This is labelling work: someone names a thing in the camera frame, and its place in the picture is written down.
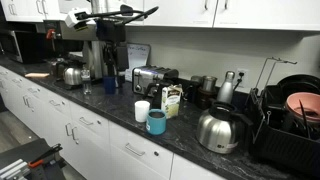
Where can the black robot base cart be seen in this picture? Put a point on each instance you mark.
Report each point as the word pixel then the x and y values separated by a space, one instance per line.
pixel 14 163

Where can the green white milk carton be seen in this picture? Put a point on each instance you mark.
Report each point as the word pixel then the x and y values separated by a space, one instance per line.
pixel 170 100

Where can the chrome black toaster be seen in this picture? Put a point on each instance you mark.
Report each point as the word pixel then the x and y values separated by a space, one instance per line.
pixel 144 75

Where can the white mug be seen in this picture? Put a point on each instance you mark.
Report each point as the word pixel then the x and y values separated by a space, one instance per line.
pixel 141 109

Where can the teal mug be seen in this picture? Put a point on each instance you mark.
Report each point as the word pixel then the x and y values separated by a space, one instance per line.
pixel 156 122

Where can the small whiteboard sign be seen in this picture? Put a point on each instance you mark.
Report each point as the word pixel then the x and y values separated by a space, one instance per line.
pixel 137 55

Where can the black coffee grinder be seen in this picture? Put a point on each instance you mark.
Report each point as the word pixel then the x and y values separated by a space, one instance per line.
pixel 206 92

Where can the dark blue cup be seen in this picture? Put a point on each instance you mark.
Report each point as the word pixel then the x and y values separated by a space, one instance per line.
pixel 109 84

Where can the stainless steel water bottle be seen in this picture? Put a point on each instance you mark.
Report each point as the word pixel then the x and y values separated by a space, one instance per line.
pixel 226 90

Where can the large steel thermal carafe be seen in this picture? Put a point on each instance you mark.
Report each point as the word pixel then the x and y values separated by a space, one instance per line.
pixel 220 128

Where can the steel coffee carafe under brewer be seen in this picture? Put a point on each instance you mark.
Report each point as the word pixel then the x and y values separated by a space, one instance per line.
pixel 72 76

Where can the black commercial coffee maker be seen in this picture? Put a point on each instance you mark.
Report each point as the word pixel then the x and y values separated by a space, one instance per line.
pixel 102 58

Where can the black orange clamp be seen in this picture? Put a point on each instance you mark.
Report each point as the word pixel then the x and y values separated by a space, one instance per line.
pixel 41 160

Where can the black microwave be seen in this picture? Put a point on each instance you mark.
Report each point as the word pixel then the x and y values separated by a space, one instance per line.
pixel 22 46

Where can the pink plastic bowl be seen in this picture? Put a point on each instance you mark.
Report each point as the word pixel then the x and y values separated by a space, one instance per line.
pixel 306 102

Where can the robot arm with wrist camera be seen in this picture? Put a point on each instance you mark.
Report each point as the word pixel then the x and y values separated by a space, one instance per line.
pixel 110 26

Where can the white wall outlet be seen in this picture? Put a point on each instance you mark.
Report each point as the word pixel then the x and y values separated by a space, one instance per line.
pixel 243 75

